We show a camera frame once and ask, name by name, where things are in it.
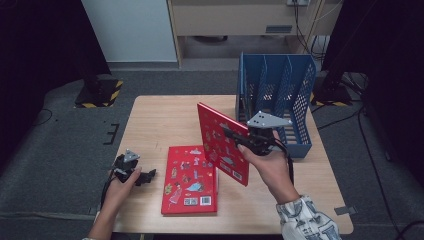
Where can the person's left hand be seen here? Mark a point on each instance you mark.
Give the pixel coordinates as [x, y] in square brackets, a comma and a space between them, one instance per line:
[120, 191]

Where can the grey tape strip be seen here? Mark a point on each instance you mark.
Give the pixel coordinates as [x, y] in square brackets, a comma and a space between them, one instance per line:
[94, 210]
[345, 210]

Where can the black curtain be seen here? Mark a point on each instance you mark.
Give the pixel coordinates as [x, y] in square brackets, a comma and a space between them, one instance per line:
[393, 66]
[33, 50]

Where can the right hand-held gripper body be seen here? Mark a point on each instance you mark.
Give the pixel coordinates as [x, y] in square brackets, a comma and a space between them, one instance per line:
[263, 133]

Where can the white power strip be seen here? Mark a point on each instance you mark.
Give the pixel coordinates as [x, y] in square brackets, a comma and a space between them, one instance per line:
[296, 2]

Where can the blue file rack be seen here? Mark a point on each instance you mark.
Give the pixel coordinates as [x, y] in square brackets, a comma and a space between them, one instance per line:
[300, 146]

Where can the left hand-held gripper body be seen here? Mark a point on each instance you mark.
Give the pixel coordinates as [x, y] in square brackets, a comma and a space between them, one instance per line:
[126, 166]

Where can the person's right hand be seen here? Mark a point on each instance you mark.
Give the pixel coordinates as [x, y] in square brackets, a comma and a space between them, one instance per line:
[273, 173]

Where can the wooden cabinet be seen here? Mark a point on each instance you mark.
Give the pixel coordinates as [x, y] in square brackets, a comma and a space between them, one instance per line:
[233, 16]

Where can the black stand with striped base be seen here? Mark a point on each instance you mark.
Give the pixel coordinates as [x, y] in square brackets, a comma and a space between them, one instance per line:
[96, 95]
[333, 98]

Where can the red picture book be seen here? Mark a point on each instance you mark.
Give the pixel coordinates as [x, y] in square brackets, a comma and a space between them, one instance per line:
[190, 180]
[216, 150]

